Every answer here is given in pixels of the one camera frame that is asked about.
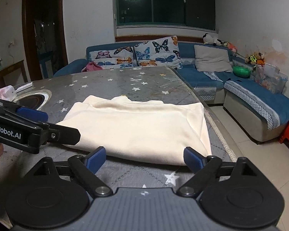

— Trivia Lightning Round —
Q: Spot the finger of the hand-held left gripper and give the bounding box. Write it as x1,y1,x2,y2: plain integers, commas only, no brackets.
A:
0,97,49,123
40,122,81,148

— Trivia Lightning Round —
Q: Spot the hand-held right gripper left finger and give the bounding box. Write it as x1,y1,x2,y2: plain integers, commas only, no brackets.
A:
24,146,112,196

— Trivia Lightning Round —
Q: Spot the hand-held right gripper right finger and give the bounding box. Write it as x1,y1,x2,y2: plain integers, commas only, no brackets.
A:
177,146,268,196

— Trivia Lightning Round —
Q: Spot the cream sweatshirt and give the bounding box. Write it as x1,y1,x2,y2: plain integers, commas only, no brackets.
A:
55,95,212,166

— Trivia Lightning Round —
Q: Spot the round black induction cooktop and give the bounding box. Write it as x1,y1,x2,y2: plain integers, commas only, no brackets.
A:
14,90,52,112

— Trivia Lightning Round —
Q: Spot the white remote control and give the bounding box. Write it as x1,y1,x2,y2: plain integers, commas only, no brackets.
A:
15,82,34,93

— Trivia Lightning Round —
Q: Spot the pink white tissue pack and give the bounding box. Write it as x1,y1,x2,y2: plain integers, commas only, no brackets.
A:
0,85,17,101

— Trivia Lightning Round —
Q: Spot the wooden sideboard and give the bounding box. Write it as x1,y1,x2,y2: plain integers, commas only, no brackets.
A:
0,60,28,94

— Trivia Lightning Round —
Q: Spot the blue white box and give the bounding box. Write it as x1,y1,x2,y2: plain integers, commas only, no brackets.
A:
39,53,55,76

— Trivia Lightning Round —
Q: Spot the pink cloth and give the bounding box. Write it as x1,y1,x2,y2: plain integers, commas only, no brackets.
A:
85,61,104,72

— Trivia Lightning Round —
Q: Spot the blue sofa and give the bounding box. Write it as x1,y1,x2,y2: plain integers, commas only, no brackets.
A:
52,42,289,142

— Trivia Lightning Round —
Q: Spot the blue striped cloth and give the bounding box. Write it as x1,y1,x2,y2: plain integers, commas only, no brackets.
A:
203,71,239,82

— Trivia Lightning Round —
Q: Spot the grey star-printed table cover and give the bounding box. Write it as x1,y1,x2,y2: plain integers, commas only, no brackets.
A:
0,66,238,222

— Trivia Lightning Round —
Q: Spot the butterfly print pillow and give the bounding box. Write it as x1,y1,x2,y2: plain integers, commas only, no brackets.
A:
134,36,183,70
89,46,135,69

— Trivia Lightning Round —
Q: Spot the green bowl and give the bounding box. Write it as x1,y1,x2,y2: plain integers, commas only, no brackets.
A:
232,66,252,78

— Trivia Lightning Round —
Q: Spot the plain grey pillow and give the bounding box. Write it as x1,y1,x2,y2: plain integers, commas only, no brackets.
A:
194,44,234,73

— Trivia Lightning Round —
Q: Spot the clear plastic storage box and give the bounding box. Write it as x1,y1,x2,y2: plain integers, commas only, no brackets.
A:
255,64,288,94

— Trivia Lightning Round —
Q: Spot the black white plush toy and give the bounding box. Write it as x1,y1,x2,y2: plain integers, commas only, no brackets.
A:
203,33,218,45

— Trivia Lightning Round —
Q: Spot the dark glass window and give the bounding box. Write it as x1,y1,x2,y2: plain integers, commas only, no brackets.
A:
115,0,218,27

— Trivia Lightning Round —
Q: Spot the dark wooden door frame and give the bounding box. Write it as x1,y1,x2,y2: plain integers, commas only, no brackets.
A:
22,0,69,82

